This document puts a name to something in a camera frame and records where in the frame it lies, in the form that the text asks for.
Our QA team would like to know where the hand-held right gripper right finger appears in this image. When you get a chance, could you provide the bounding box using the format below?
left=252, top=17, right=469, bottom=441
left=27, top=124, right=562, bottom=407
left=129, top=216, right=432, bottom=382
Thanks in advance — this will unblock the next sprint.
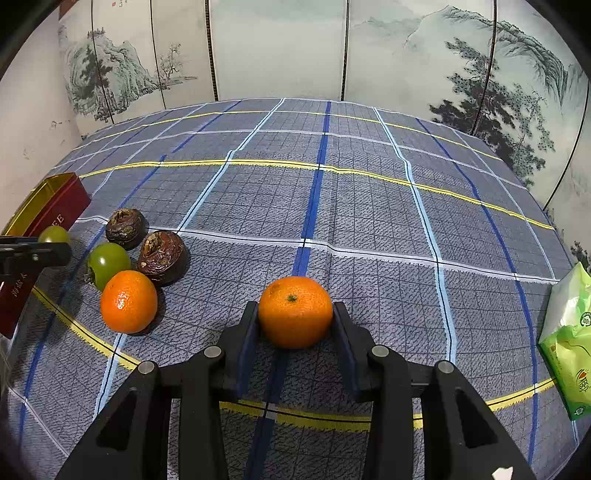
left=332, top=301, right=539, bottom=480

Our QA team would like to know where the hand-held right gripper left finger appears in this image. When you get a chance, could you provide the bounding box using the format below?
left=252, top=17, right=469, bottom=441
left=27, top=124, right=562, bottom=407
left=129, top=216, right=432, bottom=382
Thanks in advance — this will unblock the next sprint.
left=55, top=301, right=259, bottom=480

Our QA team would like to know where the green tomato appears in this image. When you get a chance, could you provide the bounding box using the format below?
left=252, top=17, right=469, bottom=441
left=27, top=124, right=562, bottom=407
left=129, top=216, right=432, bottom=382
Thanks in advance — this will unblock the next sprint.
left=84, top=242, right=132, bottom=292
left=38, top=225, right=71, bottom=246

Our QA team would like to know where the red tin box gold inside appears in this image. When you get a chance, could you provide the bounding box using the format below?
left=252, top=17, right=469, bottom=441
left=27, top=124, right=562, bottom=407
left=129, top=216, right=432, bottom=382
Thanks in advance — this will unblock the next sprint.
left=0, top=172, right=92, bottom=340

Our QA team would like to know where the orange tangerine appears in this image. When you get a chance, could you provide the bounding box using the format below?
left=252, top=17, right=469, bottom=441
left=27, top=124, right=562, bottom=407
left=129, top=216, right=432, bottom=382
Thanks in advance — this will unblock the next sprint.
left=100, top=270, right=158, bottom=334
left=257, top=276, right=334, bottom=350

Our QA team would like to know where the dark brown water chestnut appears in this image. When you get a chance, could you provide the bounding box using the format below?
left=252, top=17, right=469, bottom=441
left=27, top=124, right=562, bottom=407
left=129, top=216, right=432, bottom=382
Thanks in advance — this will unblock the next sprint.
left=105, top=208, right=148, bottom=251
left=137, top=230, right=190, bottom=287

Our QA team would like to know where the blue grey plaid tablecloth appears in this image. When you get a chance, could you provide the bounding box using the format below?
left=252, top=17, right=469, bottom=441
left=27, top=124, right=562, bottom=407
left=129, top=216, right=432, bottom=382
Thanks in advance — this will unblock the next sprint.
left=0, top=98, right=583, bottom=480

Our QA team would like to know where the green tissue packet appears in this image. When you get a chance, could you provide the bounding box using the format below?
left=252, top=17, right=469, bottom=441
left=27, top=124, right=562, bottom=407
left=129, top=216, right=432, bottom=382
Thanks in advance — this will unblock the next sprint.
left=538, top=261, right=591, bottom=422

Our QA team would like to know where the ink landscape folding screen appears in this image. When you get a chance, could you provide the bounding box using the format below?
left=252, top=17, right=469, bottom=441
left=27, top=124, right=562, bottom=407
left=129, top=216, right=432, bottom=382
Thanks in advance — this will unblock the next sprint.
left=58, top=0, right=591, bottom=273

